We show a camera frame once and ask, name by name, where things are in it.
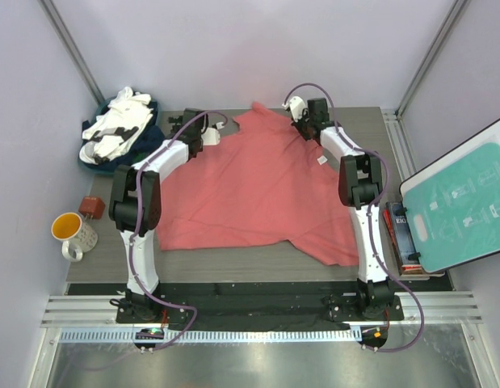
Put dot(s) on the right aluminium corner post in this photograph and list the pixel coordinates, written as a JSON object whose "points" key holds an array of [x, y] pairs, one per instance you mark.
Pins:
{"points": [[450, 21]]}

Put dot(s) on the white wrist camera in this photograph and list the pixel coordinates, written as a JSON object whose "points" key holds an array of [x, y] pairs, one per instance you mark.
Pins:
{"points": [[296, 106], [211, 135]]}

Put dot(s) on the teal laundry basket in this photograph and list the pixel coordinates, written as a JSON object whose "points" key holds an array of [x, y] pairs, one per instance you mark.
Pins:
{"points": [[96, 165]]}

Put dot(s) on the green garment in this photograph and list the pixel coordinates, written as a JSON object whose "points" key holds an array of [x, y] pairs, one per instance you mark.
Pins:
{"points": [[139, 157]]}

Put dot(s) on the red book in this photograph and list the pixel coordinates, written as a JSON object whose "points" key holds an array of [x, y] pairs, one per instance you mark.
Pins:
{"points": [[416, 271]]}

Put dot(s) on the aluminium front rail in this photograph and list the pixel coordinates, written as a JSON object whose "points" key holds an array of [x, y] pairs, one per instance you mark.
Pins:
{"points": [[93, 319]]}

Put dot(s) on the white t-shirt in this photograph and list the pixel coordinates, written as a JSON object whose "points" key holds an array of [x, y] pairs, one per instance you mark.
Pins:
{"points": [[114, 132]]}

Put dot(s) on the blue patterned book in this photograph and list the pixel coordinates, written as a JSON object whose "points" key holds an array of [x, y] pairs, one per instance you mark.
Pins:
{"points": [[400, 233]]}

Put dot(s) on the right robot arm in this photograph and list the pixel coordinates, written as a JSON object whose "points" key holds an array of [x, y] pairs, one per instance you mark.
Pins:
{"points": [[360, 184]]}

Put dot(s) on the pink t-shirt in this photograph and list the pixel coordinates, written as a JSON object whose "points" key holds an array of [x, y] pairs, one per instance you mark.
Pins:
{"points": [[262, 185]]}

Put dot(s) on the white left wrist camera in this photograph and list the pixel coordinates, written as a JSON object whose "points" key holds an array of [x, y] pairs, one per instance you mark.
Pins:
{"points": [[211, 135]]}

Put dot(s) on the left aluminium corner post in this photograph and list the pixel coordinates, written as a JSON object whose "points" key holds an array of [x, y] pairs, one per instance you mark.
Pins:
{"points": [[63, 33]]}

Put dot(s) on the small red box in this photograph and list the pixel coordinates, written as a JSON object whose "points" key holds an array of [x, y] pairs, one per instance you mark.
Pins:
{"points": [[91, 207]]}

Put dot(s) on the black board clip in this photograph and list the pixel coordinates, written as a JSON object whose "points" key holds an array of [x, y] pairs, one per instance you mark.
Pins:
{"points": [[414, 256]]}

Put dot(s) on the white mug orange inside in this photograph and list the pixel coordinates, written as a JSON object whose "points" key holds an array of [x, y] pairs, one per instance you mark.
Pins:
{"points": [[76, 235]]}

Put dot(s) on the aluminium corner post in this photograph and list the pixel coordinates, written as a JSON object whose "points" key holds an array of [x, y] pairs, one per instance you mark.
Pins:
{"points": [[63, 33], [450, 21]]}

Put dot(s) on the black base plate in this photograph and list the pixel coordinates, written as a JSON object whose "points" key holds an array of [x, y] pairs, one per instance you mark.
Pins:
{"points": [[266, 305]]}

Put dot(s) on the aluminium frame rail right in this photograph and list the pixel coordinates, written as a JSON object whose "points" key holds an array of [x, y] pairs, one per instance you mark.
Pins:
{"points": [[399, 142]]}

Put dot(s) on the teal instruction board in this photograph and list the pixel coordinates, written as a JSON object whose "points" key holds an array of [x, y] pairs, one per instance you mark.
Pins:
{"points": [[452, 206]]}

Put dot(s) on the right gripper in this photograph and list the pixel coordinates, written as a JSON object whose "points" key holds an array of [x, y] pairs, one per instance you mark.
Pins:
{"points": [[297, 124]]}

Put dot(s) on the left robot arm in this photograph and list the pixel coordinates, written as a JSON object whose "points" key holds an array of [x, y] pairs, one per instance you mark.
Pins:
{"points": [[135, 206]]}

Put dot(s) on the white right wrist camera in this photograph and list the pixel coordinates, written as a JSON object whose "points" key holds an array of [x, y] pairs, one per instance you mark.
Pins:
{"points": [[296, 106]]}

